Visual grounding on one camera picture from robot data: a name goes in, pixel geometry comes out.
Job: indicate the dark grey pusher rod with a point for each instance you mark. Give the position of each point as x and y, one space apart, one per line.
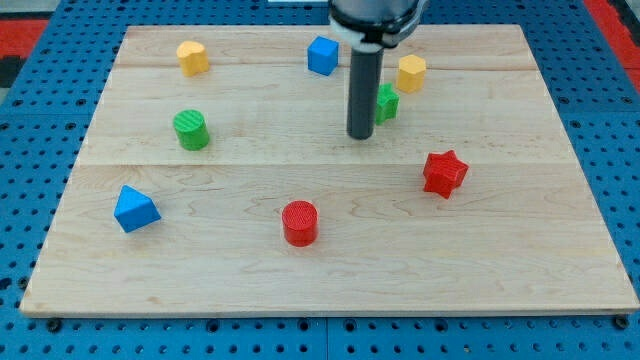
364 78

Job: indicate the light wooden board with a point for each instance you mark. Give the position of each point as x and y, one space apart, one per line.
522 235

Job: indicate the green cylinder block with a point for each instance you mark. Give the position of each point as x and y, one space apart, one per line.
191 130

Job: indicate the green star block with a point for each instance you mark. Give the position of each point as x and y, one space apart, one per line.
386 104

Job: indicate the yellow hexagon block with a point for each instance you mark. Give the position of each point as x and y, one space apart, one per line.
411 73

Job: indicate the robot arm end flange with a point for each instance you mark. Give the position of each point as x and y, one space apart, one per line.
371 25

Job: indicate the blue triangle block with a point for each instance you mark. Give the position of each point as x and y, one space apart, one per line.
134 209

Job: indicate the red star block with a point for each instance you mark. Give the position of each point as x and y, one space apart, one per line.
443 173

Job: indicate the red cylinder block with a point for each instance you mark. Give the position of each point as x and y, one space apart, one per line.
300 223

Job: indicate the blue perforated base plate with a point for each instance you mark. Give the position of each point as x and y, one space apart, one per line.
48 109

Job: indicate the blue cube block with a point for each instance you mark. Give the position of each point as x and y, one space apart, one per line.
322 55

